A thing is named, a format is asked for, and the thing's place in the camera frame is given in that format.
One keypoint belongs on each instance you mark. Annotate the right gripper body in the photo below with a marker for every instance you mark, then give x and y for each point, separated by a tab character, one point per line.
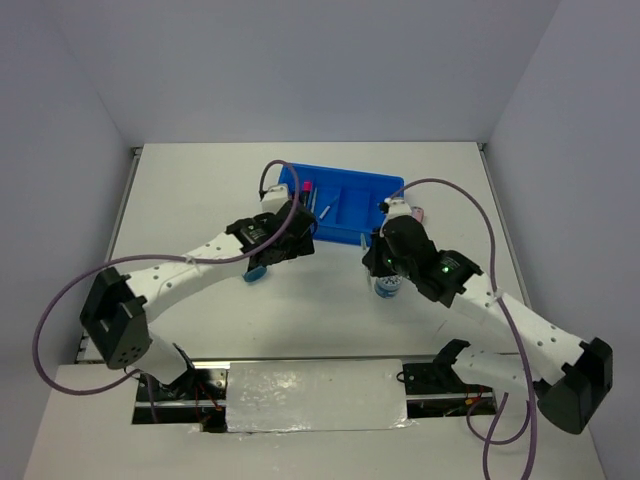
384	263

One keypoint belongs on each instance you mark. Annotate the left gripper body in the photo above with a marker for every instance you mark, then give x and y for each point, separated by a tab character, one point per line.
295	248

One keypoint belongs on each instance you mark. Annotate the blue jar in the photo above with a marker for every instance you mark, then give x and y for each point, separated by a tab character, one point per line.
387	287
255	274

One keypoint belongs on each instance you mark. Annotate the pink cap black highlighter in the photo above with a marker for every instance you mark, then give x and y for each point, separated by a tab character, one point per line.
306	193

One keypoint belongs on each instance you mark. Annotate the blue pen refill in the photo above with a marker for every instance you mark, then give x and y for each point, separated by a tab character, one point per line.
327	208

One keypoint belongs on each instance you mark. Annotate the yellow pen refill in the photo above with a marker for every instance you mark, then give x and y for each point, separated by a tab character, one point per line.
313	200

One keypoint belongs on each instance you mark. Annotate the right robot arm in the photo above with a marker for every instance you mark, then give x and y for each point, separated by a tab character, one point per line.
568	376

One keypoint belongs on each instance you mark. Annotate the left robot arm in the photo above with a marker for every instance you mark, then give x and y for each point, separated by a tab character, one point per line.
120	308

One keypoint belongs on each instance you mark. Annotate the pink glue bottle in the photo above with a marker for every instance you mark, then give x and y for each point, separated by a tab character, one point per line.
418	214

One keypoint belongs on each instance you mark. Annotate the blue compartment tray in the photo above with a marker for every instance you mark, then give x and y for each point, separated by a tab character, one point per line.
357	210

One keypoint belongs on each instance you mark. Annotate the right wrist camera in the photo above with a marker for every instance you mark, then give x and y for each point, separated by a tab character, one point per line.
393	208

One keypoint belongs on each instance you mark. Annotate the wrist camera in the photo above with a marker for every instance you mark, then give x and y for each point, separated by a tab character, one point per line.
275	198
393	208

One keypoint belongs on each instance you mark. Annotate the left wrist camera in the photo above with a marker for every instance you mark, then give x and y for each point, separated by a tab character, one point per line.
275	198

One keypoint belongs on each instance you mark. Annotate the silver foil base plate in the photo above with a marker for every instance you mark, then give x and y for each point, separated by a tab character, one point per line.
315	396

